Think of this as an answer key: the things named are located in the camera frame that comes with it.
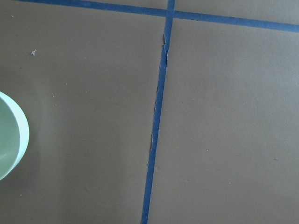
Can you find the green bowl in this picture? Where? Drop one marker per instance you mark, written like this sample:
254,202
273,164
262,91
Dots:
14,134

